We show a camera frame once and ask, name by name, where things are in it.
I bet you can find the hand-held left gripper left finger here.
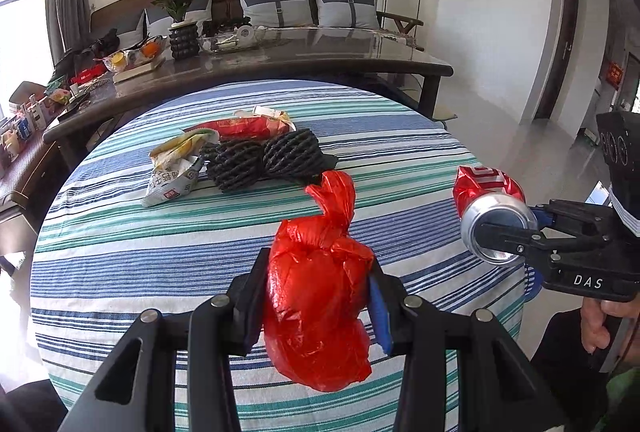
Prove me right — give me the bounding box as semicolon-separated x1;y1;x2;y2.
57;249;271;432

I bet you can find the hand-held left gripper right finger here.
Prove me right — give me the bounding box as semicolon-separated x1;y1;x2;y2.
367;262;571;432

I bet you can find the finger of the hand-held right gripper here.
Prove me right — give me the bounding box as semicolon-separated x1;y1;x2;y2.
476;221;563;264
529;198;613;235

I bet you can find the blue plastic basket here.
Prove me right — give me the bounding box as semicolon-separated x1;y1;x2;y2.
522;262;544;301

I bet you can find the crushed red drink can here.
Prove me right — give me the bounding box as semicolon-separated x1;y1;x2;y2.
452;164;540;267

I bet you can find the red plastic bag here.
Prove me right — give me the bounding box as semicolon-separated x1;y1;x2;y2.
262;169;376;394

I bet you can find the white paper carton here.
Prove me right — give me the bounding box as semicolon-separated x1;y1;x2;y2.
144;156;207;209

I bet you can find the yellowish plastic snack wrapper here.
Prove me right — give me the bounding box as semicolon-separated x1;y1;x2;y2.
150;128;221;163

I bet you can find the person's right hand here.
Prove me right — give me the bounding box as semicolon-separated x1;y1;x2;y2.
580;297;640;356

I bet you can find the person's dark clothing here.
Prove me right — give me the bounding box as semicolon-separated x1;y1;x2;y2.
530;309;640;432

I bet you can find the striped blue green tablecloth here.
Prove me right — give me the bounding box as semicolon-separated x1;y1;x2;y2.
30;79;526;432

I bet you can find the dark wooden door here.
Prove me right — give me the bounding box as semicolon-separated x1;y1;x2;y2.
535;0;581;120

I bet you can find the red snack wrapper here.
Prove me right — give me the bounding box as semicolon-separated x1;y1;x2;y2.
182;118;297;144

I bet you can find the white beige snack wrapper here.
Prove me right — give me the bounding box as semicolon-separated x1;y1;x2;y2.
234;105;292;125

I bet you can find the patterned sofa blanket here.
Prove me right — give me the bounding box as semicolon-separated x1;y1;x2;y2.
377;24;426;49

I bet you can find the brown wooden bench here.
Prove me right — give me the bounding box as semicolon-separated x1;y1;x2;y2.
0;132;66;278

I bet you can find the beige book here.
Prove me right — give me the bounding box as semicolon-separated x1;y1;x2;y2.
112;57;166;84

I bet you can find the dark glass-top coffee table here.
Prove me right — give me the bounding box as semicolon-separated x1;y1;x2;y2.
42;24;453;158

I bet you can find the black phone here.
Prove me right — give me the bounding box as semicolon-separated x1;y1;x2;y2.
56;101;88;123

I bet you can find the glass tea tray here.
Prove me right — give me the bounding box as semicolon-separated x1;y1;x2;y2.
197;24;281;55

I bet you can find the green plant in black vase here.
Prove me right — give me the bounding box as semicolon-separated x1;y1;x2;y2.
151;0;201;60

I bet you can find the glass fruit bowl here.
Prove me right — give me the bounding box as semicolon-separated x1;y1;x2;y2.
95;36;166;73

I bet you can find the red flat box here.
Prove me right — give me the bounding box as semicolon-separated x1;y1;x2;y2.
70;64;108;84

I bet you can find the grey two-tone pillow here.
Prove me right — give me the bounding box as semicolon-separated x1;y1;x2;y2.
145;0;216;35
92;7;148;45
311;0;381;30
235;0;316;29

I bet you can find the cluster of small bottles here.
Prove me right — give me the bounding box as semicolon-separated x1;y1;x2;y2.
0;94;56;173

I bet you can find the black bag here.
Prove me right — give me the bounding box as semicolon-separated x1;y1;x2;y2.
75;28;121;63

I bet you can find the cardboard box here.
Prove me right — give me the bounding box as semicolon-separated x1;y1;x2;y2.
7;81;48;108

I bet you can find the large bright window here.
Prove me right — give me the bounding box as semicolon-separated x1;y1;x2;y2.
0;0;56;113

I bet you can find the red wall decoration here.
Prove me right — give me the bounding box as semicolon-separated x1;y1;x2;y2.
602;62;626;88

